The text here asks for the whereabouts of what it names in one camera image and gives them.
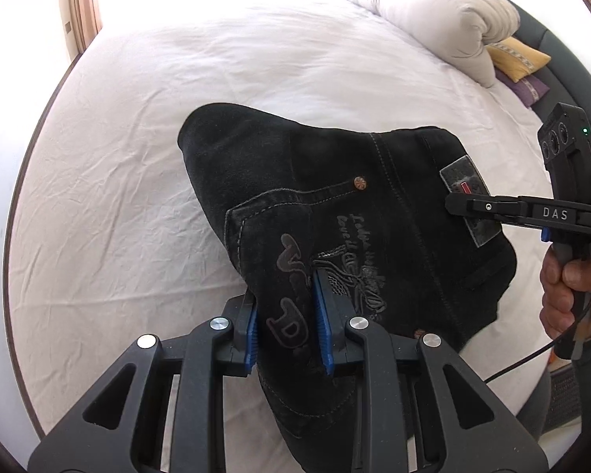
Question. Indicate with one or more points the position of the bed with white sheet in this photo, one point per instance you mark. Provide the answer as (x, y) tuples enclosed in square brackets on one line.
[(177, 69)]

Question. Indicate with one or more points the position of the black denim pants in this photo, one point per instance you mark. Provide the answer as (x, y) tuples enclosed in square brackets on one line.
[(300, 167)]

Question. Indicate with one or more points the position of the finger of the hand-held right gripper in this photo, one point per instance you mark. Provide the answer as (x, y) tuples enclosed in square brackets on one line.
[(482, 207)]

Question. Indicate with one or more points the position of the purple patterned pillow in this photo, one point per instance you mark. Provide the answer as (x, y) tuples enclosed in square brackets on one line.
[(529, 89)]

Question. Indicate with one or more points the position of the person's right hand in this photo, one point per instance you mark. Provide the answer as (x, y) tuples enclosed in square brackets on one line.
[(556, 286)]

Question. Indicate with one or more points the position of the rolled beige comforter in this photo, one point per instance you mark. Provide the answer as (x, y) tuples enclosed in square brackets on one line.
[(423, 10)]

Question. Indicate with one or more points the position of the yellow patterned pillow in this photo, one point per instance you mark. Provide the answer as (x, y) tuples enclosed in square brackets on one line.
[(517, 56)]

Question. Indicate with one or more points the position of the white wall socket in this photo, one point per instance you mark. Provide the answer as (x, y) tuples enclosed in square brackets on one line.
[(68, 27)]

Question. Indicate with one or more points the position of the peach curtain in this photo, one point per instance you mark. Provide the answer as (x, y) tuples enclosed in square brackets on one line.
[(86, 5)]

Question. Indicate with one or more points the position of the grey-teal padded headboard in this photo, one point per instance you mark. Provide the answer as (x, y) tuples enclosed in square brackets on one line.
[(561, 49)]

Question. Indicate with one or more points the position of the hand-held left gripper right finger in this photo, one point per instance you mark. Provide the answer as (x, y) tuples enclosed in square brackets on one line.
[(322, 325)]

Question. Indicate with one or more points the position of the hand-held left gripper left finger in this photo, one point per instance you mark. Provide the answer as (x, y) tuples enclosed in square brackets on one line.
[(250, 340)]

